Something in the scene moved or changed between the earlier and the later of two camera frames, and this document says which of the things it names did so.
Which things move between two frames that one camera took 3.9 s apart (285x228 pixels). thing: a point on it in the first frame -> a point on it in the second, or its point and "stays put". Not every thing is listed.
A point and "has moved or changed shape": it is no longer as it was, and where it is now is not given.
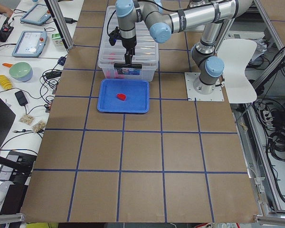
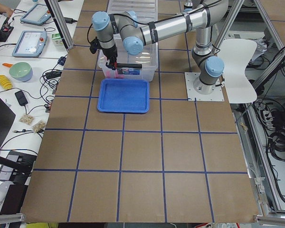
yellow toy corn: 4,81 stays put
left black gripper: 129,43 -> 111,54
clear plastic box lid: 146,52 has moved or changed shape
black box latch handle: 128,65 stays put
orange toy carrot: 7,65 stays put
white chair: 236,55 stays put
